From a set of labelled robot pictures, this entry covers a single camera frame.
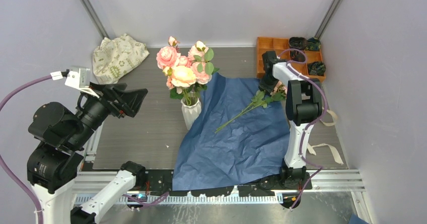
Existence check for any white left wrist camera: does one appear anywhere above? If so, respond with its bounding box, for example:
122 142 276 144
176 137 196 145
50 66 100 98

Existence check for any blue wrapping paper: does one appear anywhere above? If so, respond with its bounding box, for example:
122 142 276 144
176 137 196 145
172 73 290 191

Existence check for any wooden compartment tray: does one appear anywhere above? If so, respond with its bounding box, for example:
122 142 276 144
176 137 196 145
256 37 326 82

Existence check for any pink flower stem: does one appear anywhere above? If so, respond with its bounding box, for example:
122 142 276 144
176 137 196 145
215 81 288 133
156 36 181 76
188 41 219 85

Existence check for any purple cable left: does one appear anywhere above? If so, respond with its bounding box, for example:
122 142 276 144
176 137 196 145
0 75 169 224

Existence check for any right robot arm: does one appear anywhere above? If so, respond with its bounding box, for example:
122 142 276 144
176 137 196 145
259 60 324 189

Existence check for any dark rolled fabric item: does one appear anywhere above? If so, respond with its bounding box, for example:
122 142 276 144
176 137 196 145
307 61 326 77
290 50 306 62
306 37 321 51
289 37 308 50

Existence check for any patterned cream cloth bag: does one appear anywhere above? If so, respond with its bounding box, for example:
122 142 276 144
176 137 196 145
92 33 149 85

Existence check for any metal corner rail left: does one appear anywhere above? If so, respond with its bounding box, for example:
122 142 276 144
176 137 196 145
80 0 110 38

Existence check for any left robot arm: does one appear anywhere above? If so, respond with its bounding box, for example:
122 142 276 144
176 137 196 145
27 83 148 223

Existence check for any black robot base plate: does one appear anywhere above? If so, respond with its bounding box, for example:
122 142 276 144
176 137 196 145
131 170 309 197

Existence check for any white ribbed vase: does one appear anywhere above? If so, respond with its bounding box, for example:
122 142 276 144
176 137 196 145
181 98 202 130

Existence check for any beige printed ribbon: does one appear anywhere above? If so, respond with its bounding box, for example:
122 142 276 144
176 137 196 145
307 110 344 165

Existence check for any metal corner rail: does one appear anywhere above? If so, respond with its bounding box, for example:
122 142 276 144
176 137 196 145
80 0 110 38
314 0 343 40

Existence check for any metal corner rail right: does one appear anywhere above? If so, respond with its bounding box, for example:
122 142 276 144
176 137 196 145
314 0 343 40

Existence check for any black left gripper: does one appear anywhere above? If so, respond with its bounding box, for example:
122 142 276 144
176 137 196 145
69 80 148 146

